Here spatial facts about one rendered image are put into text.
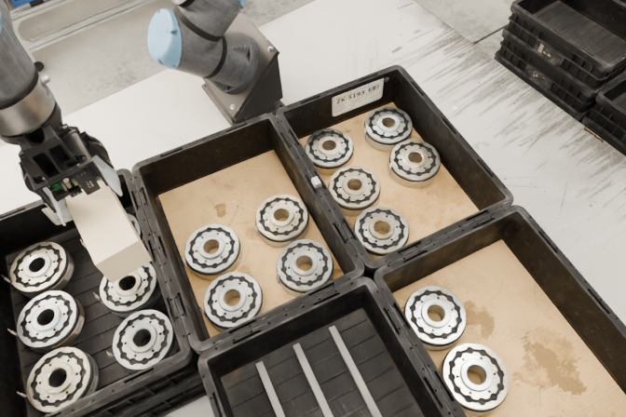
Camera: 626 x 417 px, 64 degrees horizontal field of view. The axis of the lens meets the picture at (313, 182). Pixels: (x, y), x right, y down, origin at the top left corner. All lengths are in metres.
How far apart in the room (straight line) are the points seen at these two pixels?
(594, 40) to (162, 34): 1.48
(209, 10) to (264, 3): 1.82
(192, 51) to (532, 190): 0.83
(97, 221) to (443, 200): 0.64
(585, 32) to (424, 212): 1.22
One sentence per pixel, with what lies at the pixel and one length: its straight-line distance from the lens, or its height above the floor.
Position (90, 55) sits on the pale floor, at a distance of 2.85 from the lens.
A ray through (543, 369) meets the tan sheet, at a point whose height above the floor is 0.83.
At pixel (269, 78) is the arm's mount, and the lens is 1.25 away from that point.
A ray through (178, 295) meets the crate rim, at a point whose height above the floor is 0.93.
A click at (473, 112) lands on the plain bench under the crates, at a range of 1.38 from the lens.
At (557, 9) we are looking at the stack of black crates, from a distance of 2.15.
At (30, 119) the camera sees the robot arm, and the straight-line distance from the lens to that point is 0.61.
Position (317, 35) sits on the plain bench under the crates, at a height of 0.70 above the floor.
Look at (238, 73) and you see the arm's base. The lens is 1.22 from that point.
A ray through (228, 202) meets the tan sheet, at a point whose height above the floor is 0.83.
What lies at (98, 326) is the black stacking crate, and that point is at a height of 0.83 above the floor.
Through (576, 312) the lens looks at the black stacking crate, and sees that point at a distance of 0.96.
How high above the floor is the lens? 1.69
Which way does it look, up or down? 56 degrees down
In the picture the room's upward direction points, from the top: 4 degrees counter-clockwise
